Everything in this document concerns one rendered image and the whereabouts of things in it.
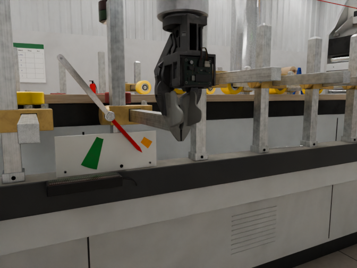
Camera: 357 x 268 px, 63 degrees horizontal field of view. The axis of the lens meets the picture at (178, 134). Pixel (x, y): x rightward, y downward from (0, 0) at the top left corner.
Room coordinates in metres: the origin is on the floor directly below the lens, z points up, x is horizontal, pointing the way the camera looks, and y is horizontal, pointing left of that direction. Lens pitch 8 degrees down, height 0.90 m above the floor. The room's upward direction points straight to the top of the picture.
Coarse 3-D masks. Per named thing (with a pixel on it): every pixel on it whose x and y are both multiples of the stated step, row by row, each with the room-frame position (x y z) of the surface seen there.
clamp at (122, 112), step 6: (108, 108) 0.74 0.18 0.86; (114, 108) 0.74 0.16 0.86; (120, 108) 0.75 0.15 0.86; (126, 108) 0.76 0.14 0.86; (132, 108) 0.77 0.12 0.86; (138, 108) 0.77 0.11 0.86; (144, 108) 0.78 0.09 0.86; (150, 108) 0.79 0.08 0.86; (102, 114) 0.73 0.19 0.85; (120, 114) 0.75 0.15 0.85; (126, 114) 0.76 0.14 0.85; (102, 120) 0.74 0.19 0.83; (120, 120) 0.75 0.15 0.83; (126, 120) 0.76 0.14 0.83
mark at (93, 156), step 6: (96, 138) 0.72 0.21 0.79; (96, 144) 0.72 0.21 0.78; (102, 144) 0.73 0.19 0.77; (90, 150) 0.71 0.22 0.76; (96, 150) 0.72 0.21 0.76; (90, 156) 0.71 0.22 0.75; (96, 156) 0.72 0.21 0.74; (84, 162) 0.71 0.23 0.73; (90, 162) 0.71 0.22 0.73; (96, 162) 0.72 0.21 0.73; (90, 168) 0.71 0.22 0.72; (96, 168) 0.72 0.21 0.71
